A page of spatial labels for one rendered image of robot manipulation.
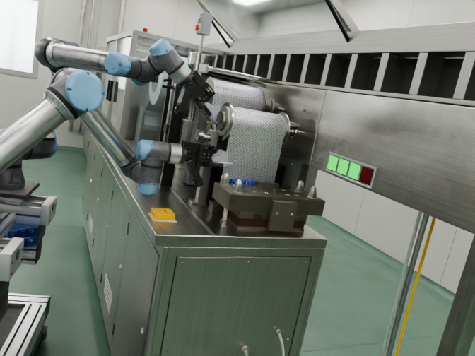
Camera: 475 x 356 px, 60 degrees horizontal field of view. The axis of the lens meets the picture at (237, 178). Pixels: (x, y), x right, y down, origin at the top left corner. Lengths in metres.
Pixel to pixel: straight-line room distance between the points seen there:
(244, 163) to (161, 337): 0.70
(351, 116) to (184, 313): 0.88
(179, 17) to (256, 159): 5.81
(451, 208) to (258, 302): 0.75
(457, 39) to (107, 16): 6.20
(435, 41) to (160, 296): 1.12
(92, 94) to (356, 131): 0.86
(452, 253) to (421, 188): 2.86
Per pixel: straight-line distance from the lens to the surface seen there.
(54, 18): 7.01
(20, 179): 1.92
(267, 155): 1.66
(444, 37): 1.32
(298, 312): 1.70
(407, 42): 1.41
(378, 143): 1.39
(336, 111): 1.57
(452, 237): 4.10
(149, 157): 1.46
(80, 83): 1.29
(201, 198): 1.68
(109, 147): 1.53
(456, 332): 1.42
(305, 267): 1.61
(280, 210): 1.50
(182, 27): 7.31
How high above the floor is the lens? 1.36
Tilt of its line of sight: 11 degrees down
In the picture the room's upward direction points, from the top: 11 degrees clockwise
